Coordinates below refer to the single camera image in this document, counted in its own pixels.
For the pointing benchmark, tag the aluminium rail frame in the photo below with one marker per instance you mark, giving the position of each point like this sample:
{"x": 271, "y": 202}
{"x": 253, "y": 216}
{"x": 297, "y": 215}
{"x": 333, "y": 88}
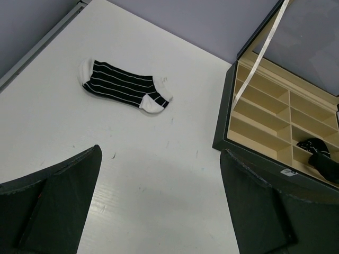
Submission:
{"x": 27, "y": 27}

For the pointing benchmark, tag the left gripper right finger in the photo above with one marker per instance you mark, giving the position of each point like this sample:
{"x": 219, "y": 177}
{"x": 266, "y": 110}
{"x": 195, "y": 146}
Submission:
{"x": 275, "y": 213}

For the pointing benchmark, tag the black sock thin white stripes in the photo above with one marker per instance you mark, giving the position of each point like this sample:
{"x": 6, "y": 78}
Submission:
{"x": 314, "y": 145}

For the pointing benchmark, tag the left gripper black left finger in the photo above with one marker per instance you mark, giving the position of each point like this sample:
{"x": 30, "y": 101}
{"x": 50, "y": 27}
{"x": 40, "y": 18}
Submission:
{"x": 45, "y": 211}

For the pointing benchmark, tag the striped sock with white toe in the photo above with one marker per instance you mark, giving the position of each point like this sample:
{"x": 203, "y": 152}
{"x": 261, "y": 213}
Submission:
{"x": 147, "y": 93}

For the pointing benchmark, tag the black compartment box beige lining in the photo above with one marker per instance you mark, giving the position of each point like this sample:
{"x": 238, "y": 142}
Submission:
{"x": 266, "y": 111}

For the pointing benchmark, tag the plain black sock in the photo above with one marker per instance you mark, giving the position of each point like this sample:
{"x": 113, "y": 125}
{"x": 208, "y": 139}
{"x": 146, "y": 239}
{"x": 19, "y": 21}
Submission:
{"x": 327, "y": 167}

